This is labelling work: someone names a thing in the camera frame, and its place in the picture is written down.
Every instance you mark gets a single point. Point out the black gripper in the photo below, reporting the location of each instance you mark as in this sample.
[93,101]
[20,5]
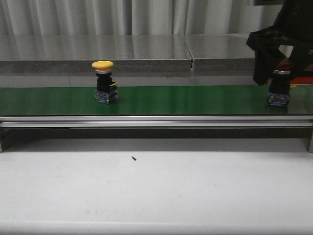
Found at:
[293,26]

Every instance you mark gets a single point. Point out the red mushroom push button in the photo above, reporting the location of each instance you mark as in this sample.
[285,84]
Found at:
[279,88]

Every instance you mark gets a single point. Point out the yellow mushroom push button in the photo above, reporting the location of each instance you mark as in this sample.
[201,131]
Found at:
[106,89]

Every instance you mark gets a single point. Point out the red plastic tray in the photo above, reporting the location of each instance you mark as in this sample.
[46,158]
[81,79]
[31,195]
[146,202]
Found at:
[304,80]

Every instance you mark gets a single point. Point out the green conveyor belt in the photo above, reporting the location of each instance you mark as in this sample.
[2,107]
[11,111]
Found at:
[153,100]

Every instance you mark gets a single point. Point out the grey stone counter slab right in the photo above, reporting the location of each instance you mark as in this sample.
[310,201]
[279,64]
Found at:
[220,53]

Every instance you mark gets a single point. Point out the grey stone counter slab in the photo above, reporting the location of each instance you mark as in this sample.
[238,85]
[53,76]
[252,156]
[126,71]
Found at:
[75,54]
[220,53]

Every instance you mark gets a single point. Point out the grey stone counter slab left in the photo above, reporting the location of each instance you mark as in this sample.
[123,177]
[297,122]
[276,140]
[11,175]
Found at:
[75,54]

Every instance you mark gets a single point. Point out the white pleated curtain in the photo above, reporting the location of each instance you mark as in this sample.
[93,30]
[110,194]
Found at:
[133,17]

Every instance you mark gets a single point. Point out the aluminium conveyor frame rail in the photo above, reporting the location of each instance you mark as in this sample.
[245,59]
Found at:
[161,133]

